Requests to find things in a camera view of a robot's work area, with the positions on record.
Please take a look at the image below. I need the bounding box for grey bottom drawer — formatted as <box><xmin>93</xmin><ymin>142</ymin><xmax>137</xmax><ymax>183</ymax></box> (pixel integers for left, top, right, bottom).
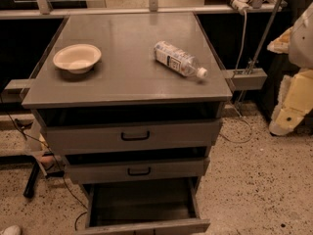
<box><xmin>75</xmin><ymin>178</ymin><xmax>210</xmax><ymax>235</ymax></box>

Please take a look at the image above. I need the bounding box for grey drawer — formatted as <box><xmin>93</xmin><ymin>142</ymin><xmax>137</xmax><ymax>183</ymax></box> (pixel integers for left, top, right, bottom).
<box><xmin>67</xmin><ymin>158</ymin><xmax>209</xmax><ymax>184</ymax></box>
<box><xmin>75</xmin><ymin>178</ymin><xmax>210</xmax><ymax>235</ymax></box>
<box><xmin>43</xmin><ymin>119</ymin><xmax>221</xmax><ymax>155</ymax></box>

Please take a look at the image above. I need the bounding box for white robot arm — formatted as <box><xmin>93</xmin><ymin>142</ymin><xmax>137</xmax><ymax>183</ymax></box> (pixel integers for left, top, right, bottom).
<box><xmin>267</xmin><ymin>3</ymin><xmax>313</xmax><ymax>136</ymax></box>

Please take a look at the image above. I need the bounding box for grey middle drawer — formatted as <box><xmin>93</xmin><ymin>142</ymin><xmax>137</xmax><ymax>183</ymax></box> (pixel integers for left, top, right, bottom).
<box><xmin>67</xmin><ymin>158</ymin><xmax>209</xmax><ymax>184</ymax></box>

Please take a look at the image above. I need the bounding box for grey drawer cabinet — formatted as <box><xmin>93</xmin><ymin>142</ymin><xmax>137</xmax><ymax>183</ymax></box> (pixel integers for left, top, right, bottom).
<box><xmin>21</xmin><ymin>12</ymin><xmax>233</xmax><ymax>235</ymax></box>

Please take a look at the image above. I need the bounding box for grey top drawer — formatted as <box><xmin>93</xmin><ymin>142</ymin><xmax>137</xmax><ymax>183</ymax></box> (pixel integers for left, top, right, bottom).
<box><xmin>43</xmin><ymin>119</ymin><xmax>221</xmax><ymax>155</ymax></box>

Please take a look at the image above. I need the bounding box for metal diagonal rod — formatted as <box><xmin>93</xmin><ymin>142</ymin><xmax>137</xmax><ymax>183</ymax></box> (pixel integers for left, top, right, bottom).
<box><xmin>234</xmin><ymin>0</ymin><xmax>290</xmax><ymax>106</ymax></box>

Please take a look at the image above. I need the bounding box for clear plastic water bottle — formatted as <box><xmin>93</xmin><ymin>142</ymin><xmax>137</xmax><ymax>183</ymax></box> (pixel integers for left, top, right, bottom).
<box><xmin>154</xmin><ymin>41</ymin><xmax>207</xmax><ymax>79</ymax></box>

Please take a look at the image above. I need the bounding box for white paper bowl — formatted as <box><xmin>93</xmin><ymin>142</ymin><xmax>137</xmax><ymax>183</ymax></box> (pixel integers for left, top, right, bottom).
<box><xmin>53</xmin><ymin>44</ymin><xmax>102</xmax><ymax>74</ymax></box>

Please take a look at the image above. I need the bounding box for black leg bar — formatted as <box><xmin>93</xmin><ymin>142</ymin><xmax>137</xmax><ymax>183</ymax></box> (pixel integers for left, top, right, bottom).
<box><xmin>23</xmin><ymin>163</ymin><xmax>39</xmax><ymax>199</ymax></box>

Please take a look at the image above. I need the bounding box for white shoe tip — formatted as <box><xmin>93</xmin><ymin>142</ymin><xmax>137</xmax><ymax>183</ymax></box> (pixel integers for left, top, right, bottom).
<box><xmin>0</xmin><ymin>225</ymin><xmax>22</xmax><ymax>235</ymax></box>

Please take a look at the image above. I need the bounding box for grey metal bracket block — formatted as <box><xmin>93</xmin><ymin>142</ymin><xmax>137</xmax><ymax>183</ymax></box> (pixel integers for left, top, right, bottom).
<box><xmin>222</xmin><ymin>69</ymin><xmax>267</xmax><ymax>91</ymax></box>

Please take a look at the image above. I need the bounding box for white power cable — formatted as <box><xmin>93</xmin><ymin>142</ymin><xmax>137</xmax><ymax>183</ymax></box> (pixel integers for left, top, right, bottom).
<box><xmin>218</xmin><ymin>9</ymin><xmax>254</xmax><ymax>145</ymax></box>

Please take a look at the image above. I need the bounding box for black floor cable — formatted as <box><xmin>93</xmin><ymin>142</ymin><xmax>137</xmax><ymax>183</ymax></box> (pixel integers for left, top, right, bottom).
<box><xmin>0</xmin><ymin>95</ymin><xmax>89</xmax><ymax>232</ymax></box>

